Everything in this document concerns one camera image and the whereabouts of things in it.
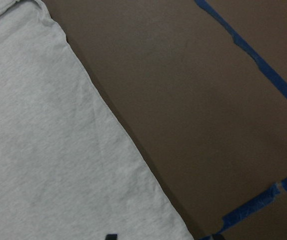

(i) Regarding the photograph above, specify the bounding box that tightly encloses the grey cartoon print t-shirt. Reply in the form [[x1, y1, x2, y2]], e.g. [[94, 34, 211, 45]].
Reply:
[[0, 0, 193, 240]]

